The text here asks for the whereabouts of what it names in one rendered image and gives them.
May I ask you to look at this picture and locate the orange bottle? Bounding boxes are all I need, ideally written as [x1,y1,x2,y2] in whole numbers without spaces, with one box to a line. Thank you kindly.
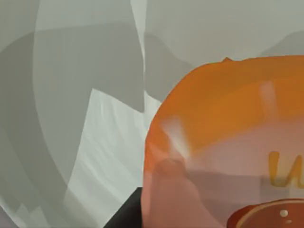
[140,55,304,228]

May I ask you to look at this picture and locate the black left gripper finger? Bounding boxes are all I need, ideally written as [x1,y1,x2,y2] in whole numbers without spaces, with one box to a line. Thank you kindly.
[102,186,144,228]

